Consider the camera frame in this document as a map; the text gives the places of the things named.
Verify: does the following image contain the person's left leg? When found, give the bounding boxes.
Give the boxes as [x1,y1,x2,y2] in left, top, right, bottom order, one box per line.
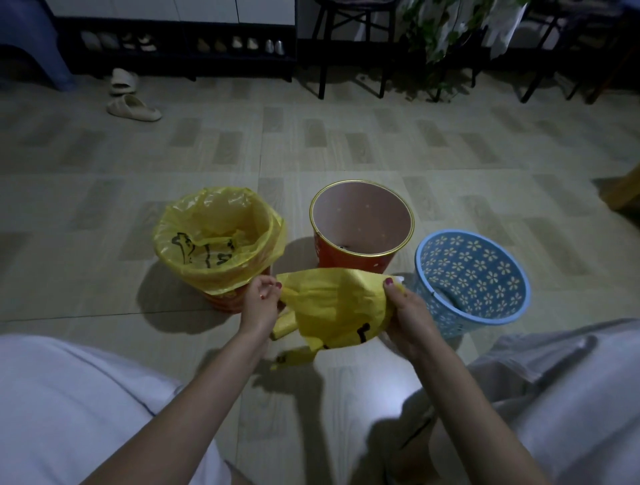
[0,334,232,485]

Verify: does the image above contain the beige slipper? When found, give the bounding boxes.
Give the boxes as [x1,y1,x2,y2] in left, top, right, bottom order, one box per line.
[105,94,163,123]
[109,68,140,97]

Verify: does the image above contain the person's left forearm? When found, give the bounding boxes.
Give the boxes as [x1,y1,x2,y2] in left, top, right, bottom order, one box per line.
[82,332,268,485]

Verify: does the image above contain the person's right hand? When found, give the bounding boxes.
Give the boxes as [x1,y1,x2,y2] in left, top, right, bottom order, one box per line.
[382,278,442,362]

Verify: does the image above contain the white hanging cloth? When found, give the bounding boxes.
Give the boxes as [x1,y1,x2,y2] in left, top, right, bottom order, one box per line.
[479,0,526,62]

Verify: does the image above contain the black furniture legs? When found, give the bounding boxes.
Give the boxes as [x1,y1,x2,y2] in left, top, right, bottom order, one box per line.
[519,0,640,106]

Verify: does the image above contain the yellow bag lining bin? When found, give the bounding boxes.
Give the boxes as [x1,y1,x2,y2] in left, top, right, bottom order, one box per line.
[152,186,287,295]

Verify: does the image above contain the wooden furniture corner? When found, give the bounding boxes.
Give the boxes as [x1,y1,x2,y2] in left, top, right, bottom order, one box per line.
[601,161,640,212]

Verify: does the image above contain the black metal stool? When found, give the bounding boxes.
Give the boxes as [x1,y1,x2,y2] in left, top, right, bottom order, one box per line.
[311,0,397,101]

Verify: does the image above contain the person's right forearm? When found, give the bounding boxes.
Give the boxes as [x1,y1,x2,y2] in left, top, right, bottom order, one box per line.
[407,347,553,485]

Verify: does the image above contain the orange bin with pink inside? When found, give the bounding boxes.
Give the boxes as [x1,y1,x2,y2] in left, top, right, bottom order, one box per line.
[308,180,416,273]

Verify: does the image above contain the yellow plastic bag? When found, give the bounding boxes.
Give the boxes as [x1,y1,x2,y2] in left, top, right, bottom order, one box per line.
[270,267,405,371]

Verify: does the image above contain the green leafy plant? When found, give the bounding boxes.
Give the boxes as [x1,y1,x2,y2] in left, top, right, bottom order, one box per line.
[399,0,528,103]

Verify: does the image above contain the blue flower-pattern plastic basket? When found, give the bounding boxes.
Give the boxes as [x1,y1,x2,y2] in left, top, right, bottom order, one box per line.
[413,229,532,341]

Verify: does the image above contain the dark shoe rack cabinet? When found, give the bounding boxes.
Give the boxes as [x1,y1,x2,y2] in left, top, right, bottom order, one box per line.
[54,0,299,84]

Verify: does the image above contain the person's right leg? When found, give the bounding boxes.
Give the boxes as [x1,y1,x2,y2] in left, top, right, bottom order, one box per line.
[465,318,640,485]

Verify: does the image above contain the orange bin with liner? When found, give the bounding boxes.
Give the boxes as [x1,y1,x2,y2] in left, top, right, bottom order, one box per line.
[202,283,251,315]

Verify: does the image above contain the row of shoes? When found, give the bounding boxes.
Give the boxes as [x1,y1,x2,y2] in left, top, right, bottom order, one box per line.
[80,31,287,55]

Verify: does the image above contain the person's left hand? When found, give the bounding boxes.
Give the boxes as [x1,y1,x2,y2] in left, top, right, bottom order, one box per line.
[239,274,284,342]

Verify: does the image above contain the person's leg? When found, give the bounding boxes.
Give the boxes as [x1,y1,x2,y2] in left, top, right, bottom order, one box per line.
[465,318,640,485]
[0,334,232,485]

